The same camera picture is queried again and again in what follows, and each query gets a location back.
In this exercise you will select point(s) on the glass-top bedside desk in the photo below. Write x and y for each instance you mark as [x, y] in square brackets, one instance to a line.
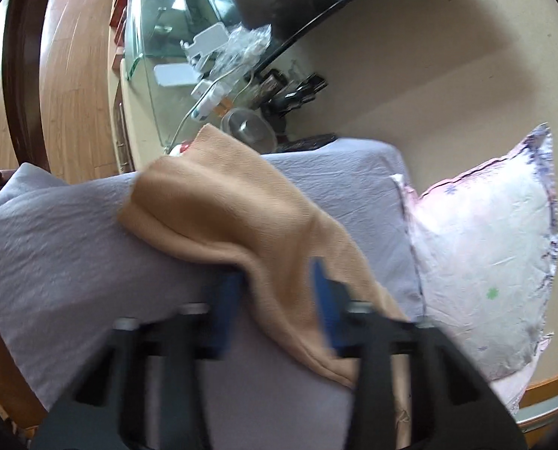
[149, 114]

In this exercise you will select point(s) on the tan long-sleeve shirt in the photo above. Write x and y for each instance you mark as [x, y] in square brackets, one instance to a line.
[241, 224]

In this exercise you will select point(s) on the white power strip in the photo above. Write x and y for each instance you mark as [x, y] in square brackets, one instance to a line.
[208, 96]

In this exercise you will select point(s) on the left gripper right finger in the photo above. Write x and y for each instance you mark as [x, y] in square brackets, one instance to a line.
[453, 406]

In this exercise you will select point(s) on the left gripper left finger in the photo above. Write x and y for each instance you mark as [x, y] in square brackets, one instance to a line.
[104, 406]

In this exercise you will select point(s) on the lavender bed sheet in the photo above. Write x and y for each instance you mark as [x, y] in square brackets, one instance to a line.
[68, 270]

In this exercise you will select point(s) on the dark wooden chair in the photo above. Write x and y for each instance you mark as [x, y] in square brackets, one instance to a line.
[20, 72]

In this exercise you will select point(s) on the black items on desk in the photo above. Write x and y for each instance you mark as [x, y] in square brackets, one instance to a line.
[278, 107]

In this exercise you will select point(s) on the clear plastic bag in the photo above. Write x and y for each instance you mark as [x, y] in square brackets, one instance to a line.
[242, 51]

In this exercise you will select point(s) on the left floral pink pillow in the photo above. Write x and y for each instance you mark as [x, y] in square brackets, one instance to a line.
[485, 244]

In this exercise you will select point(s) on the wooden headboard with glass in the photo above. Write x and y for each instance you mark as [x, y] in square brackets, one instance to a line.
[538, 411]

